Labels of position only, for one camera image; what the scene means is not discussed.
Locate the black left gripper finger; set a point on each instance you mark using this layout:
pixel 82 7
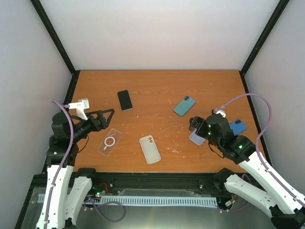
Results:
pixel 106 118
pixel 94 112

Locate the small green led circuit board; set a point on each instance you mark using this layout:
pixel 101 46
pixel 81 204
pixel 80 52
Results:
pixel 98 192

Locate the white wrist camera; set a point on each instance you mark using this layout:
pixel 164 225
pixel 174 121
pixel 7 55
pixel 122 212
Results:
pixel 80 106
pixel 219 111

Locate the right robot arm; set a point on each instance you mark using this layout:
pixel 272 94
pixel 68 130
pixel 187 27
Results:
pixel 282 203

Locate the light blue slotted cable duct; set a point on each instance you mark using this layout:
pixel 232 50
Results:
pixel 137 201

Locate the lavender phone case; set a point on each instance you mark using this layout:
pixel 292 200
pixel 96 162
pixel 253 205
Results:
pixel 196 139

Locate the blue phone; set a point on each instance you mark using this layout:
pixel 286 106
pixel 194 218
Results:
pixel 238 127

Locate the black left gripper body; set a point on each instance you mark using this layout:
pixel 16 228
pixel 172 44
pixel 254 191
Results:
pixel 78 135

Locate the teal green phone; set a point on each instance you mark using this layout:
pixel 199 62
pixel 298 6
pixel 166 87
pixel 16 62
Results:
pixel 184 106

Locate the clear magsafe phone case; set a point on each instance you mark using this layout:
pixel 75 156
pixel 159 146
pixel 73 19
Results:
pixel 109 142

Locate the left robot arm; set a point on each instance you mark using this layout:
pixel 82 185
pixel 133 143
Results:
pixel 61 205

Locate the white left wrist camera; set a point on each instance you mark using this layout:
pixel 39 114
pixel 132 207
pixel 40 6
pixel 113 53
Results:
pixel 80 106

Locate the black phone face up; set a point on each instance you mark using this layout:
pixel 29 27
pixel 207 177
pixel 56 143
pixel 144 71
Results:
pixel 125 100

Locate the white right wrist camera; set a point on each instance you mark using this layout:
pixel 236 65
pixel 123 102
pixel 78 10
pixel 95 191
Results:
pixel 219 111

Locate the black aluminium frame rail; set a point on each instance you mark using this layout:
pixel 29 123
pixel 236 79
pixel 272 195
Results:
pixel 198 183

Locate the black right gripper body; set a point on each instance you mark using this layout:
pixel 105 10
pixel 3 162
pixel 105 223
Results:
pixel 213 140

